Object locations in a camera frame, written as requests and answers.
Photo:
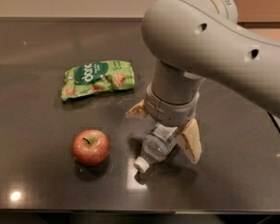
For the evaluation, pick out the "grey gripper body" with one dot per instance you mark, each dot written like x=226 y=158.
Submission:
x=168 y=113

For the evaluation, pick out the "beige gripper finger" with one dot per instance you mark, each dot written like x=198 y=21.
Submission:
x=138 y=111
x=188 y=138

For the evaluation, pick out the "clear blue-label plastic bottle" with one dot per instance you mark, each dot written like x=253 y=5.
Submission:
x=156 y=146

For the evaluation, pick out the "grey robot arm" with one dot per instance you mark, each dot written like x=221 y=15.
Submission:
x=193 y=40

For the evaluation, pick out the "green snack bag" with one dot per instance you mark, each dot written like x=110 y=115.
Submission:
x=97 y=77

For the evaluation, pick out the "red apple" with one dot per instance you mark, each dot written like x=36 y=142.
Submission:
x=90 y=147

